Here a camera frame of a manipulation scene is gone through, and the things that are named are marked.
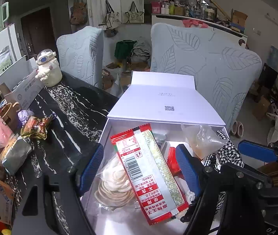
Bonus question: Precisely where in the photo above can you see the beige slippers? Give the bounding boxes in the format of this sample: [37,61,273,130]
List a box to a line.
[230,121,244,138]

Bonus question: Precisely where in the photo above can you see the left blue leaf chair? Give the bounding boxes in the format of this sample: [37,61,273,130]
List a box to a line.
[56,26,104,89]

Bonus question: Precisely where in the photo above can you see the white carton of bottles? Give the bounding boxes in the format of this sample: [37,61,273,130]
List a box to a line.
[0,56,44,109]

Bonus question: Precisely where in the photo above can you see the lavender open gift box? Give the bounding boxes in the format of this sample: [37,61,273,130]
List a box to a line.
[81,72,225,234]

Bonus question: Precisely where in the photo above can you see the right blue leaf chair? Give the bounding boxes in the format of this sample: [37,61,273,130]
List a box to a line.
[151,23,262,130]

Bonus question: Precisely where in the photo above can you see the silver foil bag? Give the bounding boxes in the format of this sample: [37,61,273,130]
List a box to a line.
[0,135,32,176]

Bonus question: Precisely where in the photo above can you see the clear bag yellow balls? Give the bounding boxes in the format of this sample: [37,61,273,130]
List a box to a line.
[181,124,228,160]

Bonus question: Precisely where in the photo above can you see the blue leaf chair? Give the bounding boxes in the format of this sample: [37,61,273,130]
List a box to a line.
[56,26,104,89]
[151,23,262,130]

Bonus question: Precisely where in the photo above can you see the cardboard box on counter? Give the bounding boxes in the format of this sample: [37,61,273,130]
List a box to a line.
[230,9,248,33]

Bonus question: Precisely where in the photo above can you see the red snack packet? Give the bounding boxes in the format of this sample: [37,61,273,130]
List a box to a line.
[167,147,184,179]

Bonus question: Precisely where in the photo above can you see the black white gingham cloth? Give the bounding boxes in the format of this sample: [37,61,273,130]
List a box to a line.
[201,129,245,216]

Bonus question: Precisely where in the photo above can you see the long red noodle packet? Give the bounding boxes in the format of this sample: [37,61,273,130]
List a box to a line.
[110,123,188,225]

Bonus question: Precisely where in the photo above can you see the gold candy wrapper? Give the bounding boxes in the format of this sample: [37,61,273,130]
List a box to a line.
[20,114,55,140]

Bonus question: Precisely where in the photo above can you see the brown hanging tote bag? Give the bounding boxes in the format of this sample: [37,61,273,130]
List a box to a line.
[70,0,88,25]

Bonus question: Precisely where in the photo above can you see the white astronaut jar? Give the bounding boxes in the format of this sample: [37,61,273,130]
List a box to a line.
[35,49,62,87]

